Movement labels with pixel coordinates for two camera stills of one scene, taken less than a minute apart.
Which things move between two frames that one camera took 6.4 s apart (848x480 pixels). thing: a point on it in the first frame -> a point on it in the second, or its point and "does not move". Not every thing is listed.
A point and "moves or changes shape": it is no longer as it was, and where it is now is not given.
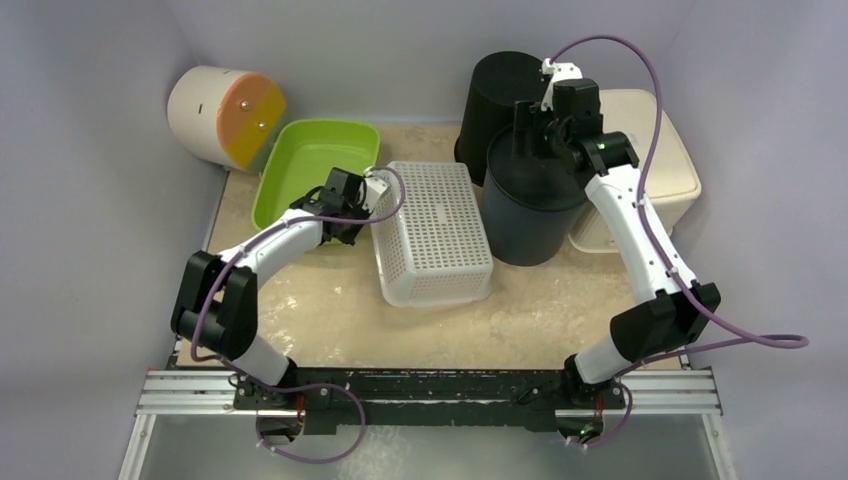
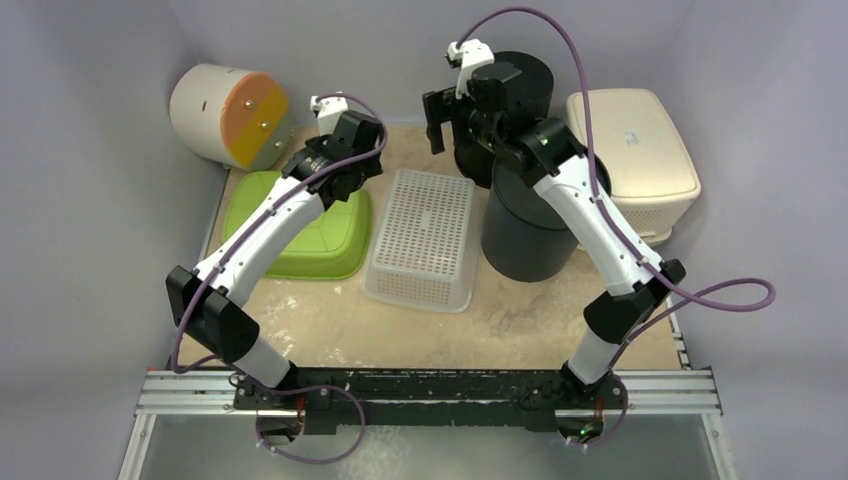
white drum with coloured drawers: [229, 117] does not move
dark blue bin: [531, 204] moves or changes shape
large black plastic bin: [493, 85] moves or changes shape
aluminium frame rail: [650, 392] does not move
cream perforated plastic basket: [671, 177] does not move
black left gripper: [347, 237] -> [319, 144]
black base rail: [349, 400] does not move
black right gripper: [525, 124] -> [440, 110]
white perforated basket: [436, 251] moves or changes shape
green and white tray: [296, 156] moves or changes shape
